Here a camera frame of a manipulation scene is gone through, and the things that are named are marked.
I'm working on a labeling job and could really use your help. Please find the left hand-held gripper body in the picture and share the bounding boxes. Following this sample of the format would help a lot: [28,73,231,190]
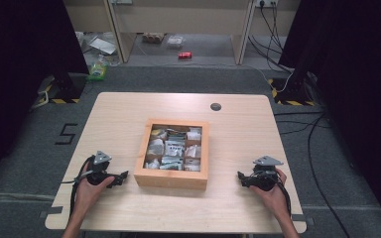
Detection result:
[85,151,116,186]

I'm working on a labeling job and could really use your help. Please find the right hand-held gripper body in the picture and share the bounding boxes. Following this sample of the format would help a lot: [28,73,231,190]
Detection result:
[250,155,285,192]

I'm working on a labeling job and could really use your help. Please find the wooden tea box with lid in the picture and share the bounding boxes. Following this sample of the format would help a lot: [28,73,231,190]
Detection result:
[133,118,211,191]

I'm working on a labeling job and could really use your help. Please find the person's right hand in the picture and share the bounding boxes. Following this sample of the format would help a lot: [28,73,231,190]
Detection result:
[249,168,292,218]

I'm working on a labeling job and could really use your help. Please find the person's left hand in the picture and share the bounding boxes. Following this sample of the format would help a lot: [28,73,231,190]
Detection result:
[74,164,116,213]

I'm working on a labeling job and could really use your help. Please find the grey floor tape strip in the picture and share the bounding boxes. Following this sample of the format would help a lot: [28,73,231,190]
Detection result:
[291,213,316,226]

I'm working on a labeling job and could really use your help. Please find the assorted tea bags group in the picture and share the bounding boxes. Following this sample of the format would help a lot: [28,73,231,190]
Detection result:
[143,125,202,173]

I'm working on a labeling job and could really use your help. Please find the black stand base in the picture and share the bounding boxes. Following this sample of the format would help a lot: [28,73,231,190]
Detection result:
[38,71,87,105]
[267,69,318,107]

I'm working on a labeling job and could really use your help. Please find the green snack bag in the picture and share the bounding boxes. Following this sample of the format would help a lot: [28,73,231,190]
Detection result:
[85,54,109,82]

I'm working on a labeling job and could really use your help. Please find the black curtain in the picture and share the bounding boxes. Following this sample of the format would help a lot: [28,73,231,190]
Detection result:
[278,0,381,234]
[0,0,90,191]

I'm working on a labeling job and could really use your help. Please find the grey plastic sheet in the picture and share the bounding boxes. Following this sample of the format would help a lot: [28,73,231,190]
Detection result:
[88,36,118,56]

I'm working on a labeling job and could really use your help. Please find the brown cardboard egg tray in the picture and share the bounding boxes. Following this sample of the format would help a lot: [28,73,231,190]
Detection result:
[141,32,166,45]

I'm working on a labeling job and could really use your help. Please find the clear plastic container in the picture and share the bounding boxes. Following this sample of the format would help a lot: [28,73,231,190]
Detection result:
[166,35,186,51]

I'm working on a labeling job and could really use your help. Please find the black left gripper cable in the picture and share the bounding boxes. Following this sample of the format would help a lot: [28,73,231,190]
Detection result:
[61,156,96,220]

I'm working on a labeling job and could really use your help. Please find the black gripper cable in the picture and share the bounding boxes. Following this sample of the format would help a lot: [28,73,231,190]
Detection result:
[61,156,96,220]
[276,179,293,218]

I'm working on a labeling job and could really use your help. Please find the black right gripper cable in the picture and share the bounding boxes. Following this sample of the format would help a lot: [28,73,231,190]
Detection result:
[276,179,293,218]

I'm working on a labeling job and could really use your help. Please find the black floor cables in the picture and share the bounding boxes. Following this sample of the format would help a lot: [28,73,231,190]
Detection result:
[273,111,352,238]

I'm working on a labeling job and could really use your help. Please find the thin white cable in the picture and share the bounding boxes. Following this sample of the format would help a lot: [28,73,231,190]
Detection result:
[172,61,295,94]

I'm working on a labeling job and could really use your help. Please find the black power cables bundle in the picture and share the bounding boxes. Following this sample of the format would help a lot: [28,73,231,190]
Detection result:
[247,2,295,73]

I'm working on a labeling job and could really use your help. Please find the beige desk frame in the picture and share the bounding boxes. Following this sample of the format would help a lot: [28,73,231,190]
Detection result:
[63,0,302,65]

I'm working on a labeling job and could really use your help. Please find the white wall socket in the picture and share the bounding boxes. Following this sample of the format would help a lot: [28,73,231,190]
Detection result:
[254,0,279,9]

